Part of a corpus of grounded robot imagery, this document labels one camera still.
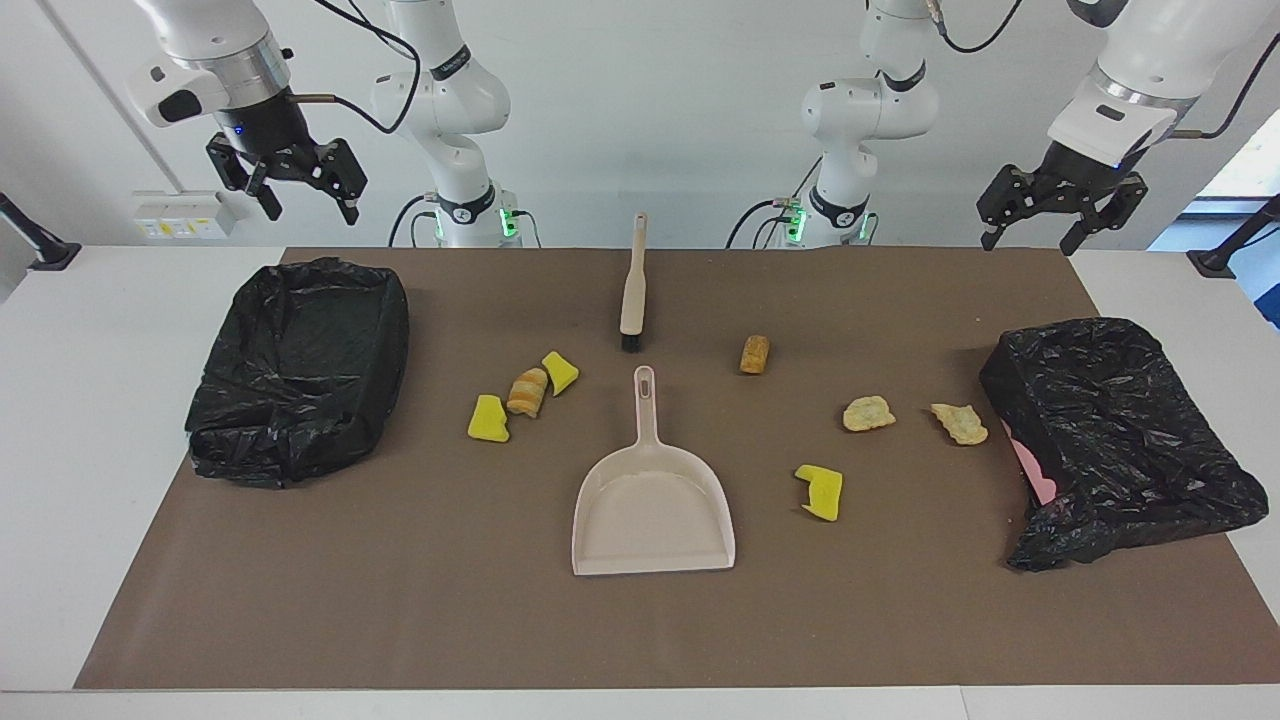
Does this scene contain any beige hand brush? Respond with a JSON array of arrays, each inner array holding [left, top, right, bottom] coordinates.
[[619, 212, 649, 353]]

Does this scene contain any white wall outlet box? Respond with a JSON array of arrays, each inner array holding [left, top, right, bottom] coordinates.
[[132, 190, 241, 241]]

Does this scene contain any black base cable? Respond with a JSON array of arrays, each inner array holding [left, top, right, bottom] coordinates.
[[387, 193, 546, 249], [725, 155, 823, 249]]

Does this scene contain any striped croissant piece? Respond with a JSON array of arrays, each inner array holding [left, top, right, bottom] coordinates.
[[506, 367, 550, 419]]

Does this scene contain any black right base cable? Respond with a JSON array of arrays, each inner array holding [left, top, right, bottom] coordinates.
[[387, 193, 546, 249]]

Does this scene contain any brown table mat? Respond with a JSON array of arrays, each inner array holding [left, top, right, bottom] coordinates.
[[73, 247, 1280, 691]]

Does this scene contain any elongated ridged pastry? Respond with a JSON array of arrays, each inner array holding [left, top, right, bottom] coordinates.
[[930, 402, 990, 447]]

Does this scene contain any beige plastic dustpan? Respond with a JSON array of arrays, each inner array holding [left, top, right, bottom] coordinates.
[[571, 365, 737, 577]]

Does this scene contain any round pale pastry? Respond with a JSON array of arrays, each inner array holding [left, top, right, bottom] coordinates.
[[842, 395, 897, 433]]

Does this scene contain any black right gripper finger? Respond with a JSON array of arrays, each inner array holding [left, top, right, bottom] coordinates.
[[207, 135, 283, 223], [305, 138, 368, 226]]

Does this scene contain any black left base cable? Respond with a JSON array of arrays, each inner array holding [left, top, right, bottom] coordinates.
[[725, 155, 823, 249]]

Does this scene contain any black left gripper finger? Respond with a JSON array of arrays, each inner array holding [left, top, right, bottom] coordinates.
[[978, 165, 1046, 251], [1060, 172, 1148, 256]]

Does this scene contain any yellow sponge piece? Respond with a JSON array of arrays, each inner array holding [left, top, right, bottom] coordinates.
[[467, 394, 511, 444], [541, 350, 581, 398]]

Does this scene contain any black bag lined bin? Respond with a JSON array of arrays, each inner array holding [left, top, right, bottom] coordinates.
[[185, 257, 411, 489]]

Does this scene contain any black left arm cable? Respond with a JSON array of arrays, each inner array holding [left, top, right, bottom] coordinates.
[[930, 0, 1280, 141]]

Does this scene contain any black clamp stand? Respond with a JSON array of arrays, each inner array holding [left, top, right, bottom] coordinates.
[[0, 192, 83, 273], [1187, 195, 1280, 279]]

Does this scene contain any black crumpled trash bag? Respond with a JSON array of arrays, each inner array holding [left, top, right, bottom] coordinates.
[[978, 317, 1269, 573]]

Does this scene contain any yellow green scouring sponge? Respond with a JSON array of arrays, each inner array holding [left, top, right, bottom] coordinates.
[[794, 464, 844, 523]]

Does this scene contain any pink plastic bin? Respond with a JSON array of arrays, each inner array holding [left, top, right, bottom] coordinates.
[[1000, 418, 1059, 506]]

